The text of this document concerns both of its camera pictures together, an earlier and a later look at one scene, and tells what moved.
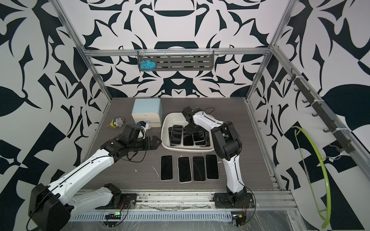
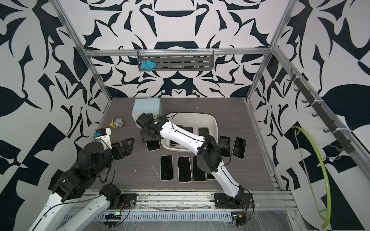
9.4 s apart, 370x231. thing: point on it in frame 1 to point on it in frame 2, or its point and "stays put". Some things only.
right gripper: (188, 130) to (143, 134)
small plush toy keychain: (116, 122) stays put
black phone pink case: (166, 167) stays put
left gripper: (154, 145) to (127, 150)
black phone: (184, 169) stays put
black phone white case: (199, 168) stays put
